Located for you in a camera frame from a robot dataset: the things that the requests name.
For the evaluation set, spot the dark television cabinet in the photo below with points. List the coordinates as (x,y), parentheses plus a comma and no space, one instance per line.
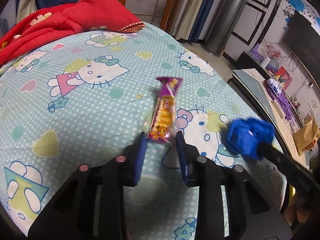
(246,60)

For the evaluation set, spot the white and blue packet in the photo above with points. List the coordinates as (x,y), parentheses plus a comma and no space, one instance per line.
(274,86)

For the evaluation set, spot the yellow-rimmed black trash can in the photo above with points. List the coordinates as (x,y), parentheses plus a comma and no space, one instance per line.
(291,191)

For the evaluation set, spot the white curtain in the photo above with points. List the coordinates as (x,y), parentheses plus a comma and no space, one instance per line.
(186,10)

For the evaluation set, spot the brown paper bag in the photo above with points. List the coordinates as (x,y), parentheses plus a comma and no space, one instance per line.
(307,137)

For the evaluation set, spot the grey coffee table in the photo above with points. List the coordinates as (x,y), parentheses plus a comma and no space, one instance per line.
(255,97)

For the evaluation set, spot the blue curtain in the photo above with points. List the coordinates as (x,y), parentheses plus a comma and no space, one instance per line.
(203,10)

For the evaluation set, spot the round blue desk ornament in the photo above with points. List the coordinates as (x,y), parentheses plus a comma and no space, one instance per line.
(273,65)

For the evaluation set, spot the silver round column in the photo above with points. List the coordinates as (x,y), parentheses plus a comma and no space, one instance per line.
(225,17)

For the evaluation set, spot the purple gift box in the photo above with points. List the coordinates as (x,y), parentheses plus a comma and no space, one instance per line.
(257,51)

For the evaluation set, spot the purple snack wrapper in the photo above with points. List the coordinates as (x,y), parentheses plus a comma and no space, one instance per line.
(165,110)

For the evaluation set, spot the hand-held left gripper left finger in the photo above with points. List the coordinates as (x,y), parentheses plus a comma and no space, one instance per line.
(140,155)

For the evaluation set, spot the wooden door frame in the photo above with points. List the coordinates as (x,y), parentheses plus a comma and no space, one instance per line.
(172,0)

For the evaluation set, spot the blue glove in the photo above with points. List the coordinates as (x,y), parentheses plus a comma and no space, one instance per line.
(246,135)

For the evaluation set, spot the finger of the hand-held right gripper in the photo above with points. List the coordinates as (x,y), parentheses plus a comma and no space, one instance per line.
(287,167)

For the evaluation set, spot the purple mesh bag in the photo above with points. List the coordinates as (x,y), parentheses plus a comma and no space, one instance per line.
(285,107)

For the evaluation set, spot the red quilt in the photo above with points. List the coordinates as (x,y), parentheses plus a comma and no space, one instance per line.
(75,17)

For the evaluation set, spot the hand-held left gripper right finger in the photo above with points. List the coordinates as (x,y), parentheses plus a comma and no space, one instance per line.
(182,155)

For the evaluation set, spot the wall-mounted black television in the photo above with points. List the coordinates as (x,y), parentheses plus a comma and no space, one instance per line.
(305,37)

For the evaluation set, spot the white vase with pink flowers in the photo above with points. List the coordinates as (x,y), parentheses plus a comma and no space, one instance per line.
(266,61)

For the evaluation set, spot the cartoon cat printed blanket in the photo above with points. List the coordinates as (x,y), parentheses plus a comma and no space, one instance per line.
(87,120)

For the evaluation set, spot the colourful picture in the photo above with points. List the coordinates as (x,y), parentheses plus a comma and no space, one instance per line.
(283,77)

